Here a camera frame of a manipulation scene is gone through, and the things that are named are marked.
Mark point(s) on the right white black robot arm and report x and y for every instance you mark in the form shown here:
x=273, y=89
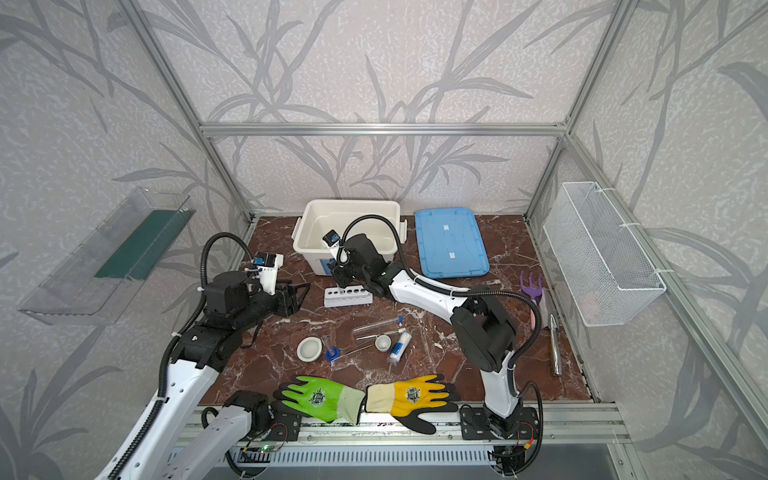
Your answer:
x=483, y=327

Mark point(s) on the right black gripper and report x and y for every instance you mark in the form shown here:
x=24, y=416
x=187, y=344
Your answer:
x=349, y=271

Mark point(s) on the white wire mesh basket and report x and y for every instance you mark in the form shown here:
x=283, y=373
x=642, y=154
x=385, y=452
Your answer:
x=609, y=275

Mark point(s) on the wrapped white blue bandage roll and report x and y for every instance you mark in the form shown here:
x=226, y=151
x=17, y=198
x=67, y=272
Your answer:
x=399, y=348

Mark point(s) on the yellow work glove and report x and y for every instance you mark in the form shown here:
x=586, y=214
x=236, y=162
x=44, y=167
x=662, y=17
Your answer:
x=406, y=401

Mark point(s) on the green work glove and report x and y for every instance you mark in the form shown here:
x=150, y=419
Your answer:
x=319, y=398

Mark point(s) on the blue plastic bin lid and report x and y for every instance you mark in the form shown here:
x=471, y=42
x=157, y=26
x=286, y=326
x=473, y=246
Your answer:
x=450, y=244

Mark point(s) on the blue handled metal tweezers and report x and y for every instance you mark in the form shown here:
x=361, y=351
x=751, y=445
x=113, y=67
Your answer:
x=336, y=353

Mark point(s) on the white shallow ceramic dish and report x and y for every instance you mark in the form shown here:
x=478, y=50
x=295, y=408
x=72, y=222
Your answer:
x=309, y=349

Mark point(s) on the small white crucible cup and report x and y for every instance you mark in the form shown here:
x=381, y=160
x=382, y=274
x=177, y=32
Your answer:
x=383, y=343

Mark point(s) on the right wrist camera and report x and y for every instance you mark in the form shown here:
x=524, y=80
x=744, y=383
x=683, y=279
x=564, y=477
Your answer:
x=331, y=238

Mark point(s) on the clear acrylic wall shelf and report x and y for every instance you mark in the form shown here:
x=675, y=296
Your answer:
x=100, y=278

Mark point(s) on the white plastic storage bin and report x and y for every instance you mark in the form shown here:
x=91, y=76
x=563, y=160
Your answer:
x=323, y=215

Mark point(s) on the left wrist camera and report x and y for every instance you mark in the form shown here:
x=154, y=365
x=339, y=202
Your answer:
x=266, y=266

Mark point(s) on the white test tube rack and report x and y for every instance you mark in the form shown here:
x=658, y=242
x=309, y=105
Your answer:
x=354, y=295

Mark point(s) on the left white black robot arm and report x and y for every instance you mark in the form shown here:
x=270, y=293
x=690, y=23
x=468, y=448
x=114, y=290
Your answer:
x=194, y=358

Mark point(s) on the purple rake pink handle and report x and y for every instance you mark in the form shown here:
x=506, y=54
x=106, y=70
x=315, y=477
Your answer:
x=532, y=287

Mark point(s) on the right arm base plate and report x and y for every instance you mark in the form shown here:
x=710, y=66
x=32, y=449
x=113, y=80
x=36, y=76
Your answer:
x=479, y=423

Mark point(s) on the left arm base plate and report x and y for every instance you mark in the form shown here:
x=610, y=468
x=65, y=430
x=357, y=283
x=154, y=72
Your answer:
x=281, y=427

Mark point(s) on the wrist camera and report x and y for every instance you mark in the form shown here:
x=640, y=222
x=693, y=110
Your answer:
x=331, y=238
x=266, y=266

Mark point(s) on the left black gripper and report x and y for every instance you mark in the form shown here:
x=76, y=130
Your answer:
x=287, y=301

